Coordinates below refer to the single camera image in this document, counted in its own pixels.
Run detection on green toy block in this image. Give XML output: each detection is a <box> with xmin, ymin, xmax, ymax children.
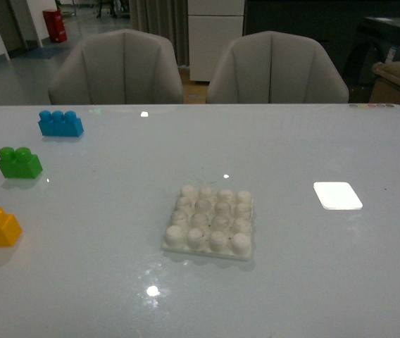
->
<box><xmin>0</xmin><ymin>147</ymin><xmax>43</xmax><ymax>179</ymax></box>

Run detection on blue toy block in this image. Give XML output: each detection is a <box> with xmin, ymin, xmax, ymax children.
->
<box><xmin>38</xmin><ymin>111</ymin><xmax>84</xmax><ymax>137</ymax></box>

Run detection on red box on floor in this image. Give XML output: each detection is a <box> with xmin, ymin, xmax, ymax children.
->
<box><xmin>42</xmin><ymin>9</ymin><xmax>67</xmax><ymax>43</ymax></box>

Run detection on left grey armchair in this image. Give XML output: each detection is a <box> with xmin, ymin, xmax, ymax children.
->
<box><xmin>48</xmin><ymin>29</ymin><xmax>184</xmax><ymax>105</ymax></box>

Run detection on grey armchair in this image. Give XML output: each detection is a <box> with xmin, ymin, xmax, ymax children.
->
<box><xmin>48</xmin><ymin>29</ymin><xmax>184</xmax><ymax>105</ymax></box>
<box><xmin>206</xmin><ymin>31</ymin><xmax>349</xmax><ymax>104</ymax></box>

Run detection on grey curtain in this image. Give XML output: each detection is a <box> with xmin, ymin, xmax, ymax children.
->
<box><xmin>129</xmin><ymin>0</ymin><xmax>189</xmax><ymax>67</ymax></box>

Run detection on white drawer cabinet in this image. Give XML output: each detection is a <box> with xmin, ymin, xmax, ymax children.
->
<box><xmin>187</xmin><ymin>0</ymin><xmax>245</xmax><ymax>82</ymax></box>

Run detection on right grey armchair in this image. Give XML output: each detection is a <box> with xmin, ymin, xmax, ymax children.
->
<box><xmin>206</xmin><ymin>31</ymin><xmax>349</xmax><ymax>104</ymax></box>

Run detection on white studded base plate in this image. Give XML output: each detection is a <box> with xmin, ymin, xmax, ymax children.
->
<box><xmin>162</xmin><ymin>185</ymin><xmax>254</xmax><ymax>261</ymax></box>

